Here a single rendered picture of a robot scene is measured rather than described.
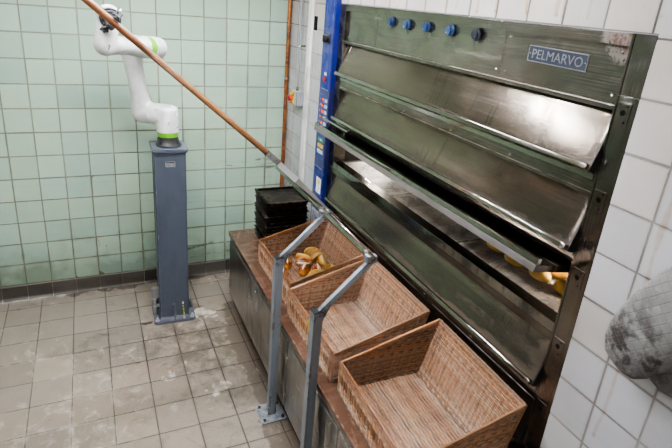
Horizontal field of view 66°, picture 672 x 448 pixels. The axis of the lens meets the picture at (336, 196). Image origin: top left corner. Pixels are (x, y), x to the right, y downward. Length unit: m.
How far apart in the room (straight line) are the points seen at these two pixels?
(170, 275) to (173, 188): 0.61
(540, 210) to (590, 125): 0.32
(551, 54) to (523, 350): 1.02
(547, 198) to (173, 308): 2.64
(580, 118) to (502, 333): 0.84
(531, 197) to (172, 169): 2.18
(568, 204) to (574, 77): 0.40
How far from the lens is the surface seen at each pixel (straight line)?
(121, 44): 2.85
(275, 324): 2.69
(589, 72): 1.76
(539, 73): 1.89
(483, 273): 2.13
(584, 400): 1.93
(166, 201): 3.40
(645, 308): 1.59
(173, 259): 3.57
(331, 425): 2.33
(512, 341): 2.08
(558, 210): 1.83
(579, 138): 1.75
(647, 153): 1.62
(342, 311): 2.81
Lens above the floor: 2.12
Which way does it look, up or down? 21 degrees down
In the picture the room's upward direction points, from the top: 5 degrees clockwise
